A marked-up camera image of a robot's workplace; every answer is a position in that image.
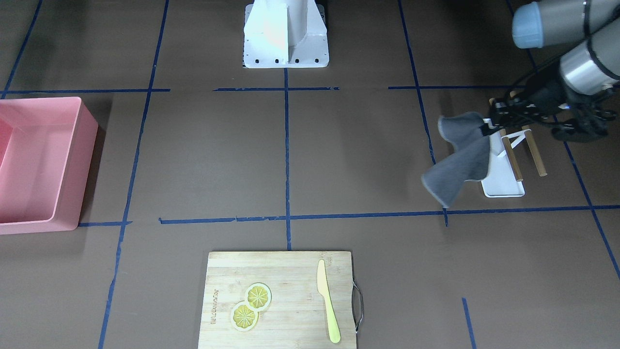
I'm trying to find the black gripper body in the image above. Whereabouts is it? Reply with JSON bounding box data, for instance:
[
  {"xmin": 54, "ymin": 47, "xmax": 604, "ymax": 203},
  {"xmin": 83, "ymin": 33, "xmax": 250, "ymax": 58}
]
[{"xmin": 503, "ymin": 68, "xmax": 575, "ymax": 124}]

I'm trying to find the grey cloth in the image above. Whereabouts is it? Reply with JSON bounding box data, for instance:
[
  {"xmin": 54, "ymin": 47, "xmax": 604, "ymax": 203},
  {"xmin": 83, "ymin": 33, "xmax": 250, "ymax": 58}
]
[{"xmin": 421, "ymin": 112, "xmax": 490, "ymax": 208}]

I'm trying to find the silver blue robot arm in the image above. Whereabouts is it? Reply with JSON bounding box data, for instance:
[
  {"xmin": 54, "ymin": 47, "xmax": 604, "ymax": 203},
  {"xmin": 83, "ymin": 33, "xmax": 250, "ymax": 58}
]
[{"xmin": 480, "ymin": 0, "xmax": 620, "ymax": 142}]

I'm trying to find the white wooden towel rack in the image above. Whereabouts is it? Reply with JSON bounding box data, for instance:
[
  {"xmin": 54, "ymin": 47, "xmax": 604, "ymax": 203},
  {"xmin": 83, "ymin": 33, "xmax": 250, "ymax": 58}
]
[{"xmin": 481, "ymin": 125, "xmax": 548, "ymax": 198}]

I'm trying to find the yellow plastic knife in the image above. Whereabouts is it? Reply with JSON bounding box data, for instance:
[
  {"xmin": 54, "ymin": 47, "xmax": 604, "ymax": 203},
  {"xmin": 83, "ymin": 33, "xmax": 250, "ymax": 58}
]
[{"xmin": 316, "ymin": 259, "xmax": 341, "ymax": 343}]

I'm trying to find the wooden cutting board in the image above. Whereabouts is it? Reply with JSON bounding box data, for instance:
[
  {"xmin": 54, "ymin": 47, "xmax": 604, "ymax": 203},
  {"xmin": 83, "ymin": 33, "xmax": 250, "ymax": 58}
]
[{"xmin": 197, "ymin": 251, "xmax": 359, "ymax": 349}]

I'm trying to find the lemon slice near knife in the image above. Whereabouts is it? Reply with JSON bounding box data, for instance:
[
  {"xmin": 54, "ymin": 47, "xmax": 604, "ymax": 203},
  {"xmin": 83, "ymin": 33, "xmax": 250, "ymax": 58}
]
[{"xmin": 245, "ymin": 283, "xmax": 273, "ymax": 312}]

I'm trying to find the lemon slice far from knife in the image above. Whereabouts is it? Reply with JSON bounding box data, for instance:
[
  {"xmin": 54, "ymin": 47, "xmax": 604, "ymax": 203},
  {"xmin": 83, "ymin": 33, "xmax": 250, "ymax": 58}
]
[{"xmin": 230, "ymin": 302, "xmax": 259, "ymax": 332}]

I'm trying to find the pink plastic bin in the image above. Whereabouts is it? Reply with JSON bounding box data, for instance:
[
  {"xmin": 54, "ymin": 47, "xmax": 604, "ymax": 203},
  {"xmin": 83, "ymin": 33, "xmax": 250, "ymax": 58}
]
[{"xmin": 0, "ymin": 96, "xmax": 99, "ymax": 236}]

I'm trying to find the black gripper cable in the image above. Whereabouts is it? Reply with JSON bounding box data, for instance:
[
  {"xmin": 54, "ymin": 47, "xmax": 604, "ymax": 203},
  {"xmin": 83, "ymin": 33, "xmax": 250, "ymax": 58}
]
[{"xmin": 506, "ymin": 53, "xmax": 565, "ymax": 102}]

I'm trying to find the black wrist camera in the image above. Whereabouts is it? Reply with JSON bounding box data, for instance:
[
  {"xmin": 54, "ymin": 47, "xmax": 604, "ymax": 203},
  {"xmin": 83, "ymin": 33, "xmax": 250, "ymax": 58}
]
[{"xmin": 551, "ymin": 105, "xmax": 618, "ymax": 143}]

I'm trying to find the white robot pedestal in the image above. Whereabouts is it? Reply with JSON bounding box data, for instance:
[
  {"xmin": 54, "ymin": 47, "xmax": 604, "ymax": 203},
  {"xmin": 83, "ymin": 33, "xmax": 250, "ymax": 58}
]
[{"xmin": 242, "ymin": 0, "xmax": 330, "ymax": 69}]

